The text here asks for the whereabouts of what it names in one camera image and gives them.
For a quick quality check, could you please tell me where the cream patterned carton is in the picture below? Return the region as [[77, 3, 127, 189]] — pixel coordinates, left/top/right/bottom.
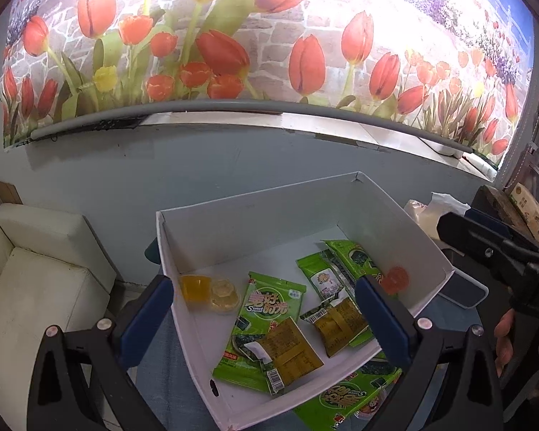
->
[[510, 182, 539, 247]]

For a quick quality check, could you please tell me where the green packet with clear window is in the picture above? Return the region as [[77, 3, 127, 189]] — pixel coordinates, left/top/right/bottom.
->
[[296, 254, 355, 302]]

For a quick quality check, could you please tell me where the tulip printed window blind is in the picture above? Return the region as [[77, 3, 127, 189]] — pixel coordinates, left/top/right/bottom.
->
[[0, 0, 535, 171]]

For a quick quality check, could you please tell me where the orange jelly cup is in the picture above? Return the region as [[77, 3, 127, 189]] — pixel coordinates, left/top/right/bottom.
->
[[379, 266, 410, 300]]

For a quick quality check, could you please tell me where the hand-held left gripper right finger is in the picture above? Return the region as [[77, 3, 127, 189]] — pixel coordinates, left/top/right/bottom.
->
[[355, 275, 505, 431]]

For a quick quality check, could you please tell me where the cream leather sofa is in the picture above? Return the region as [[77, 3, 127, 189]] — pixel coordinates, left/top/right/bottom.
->
[[0, 198, 118, 416]]

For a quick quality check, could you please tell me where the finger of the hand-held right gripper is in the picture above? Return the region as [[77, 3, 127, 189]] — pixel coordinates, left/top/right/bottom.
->
[[437, 212, 529, 287], [465, 208, 539, 258]]

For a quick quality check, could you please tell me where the clear pale jelly cup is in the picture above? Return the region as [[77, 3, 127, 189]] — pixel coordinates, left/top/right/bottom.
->
[[209, 278, 241, 316]]

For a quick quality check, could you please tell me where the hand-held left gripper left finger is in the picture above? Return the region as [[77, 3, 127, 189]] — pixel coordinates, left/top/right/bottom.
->
[[27, 274, 174, 431]]

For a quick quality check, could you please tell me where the person's right hand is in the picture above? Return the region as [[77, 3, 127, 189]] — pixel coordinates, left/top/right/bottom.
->
[[494, 310, 520, 380]]

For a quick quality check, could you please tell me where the pink jelly cup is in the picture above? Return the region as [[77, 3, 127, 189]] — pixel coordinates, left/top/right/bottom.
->
[[355, 393, 390, 421]]

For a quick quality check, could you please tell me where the yellow jelly cup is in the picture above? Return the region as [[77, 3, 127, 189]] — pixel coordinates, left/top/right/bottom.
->
[[180, 275, 213, 310]]

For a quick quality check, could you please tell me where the green seaweed snack packet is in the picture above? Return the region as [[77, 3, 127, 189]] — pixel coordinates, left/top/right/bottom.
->
[[326, 239, 384, 289], [212, 272, 307, 393], [295, 359, 403, 431]]

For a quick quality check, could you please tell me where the yellow snack packet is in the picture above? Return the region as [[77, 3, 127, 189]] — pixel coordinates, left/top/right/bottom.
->
[[301, 298, 373, 359], [254, 318, 325, 397]]

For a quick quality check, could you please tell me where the white cardboard box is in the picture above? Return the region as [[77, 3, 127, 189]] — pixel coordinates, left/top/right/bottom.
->
[[156, 171, 455, 430]]

